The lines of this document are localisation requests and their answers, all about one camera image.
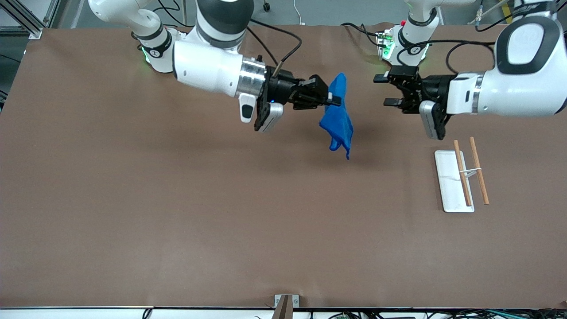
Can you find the blue towel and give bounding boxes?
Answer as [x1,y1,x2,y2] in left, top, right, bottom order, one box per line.
[319,73,354,160]

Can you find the white towel rack wooden rods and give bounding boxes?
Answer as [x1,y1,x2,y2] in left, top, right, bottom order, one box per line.
[434,136,490,213]

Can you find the white floor rod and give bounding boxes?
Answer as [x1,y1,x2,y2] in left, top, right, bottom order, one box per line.
[476,0,510,23]

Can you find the black left arm base cable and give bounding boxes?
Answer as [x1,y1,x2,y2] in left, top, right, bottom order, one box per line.
[340,22,384,47]

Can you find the black arm base cable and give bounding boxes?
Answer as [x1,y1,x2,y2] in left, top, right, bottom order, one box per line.
[340,22,384,47]
[153,0,195,28]

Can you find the white floor cable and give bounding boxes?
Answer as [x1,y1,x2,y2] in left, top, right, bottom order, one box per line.
[293,0,307,26]

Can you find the black right arm base cable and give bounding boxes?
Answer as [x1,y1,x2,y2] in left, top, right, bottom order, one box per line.
[153,0,195,28]

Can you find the silver metal bracket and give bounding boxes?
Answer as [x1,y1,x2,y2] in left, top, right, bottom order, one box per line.
[274,294,300,308]

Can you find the brown camera post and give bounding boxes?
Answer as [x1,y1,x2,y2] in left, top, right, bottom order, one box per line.
[271,295,294,319]

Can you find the aluminium frame profile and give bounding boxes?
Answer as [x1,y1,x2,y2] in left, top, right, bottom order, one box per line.
[0,0,60,39]

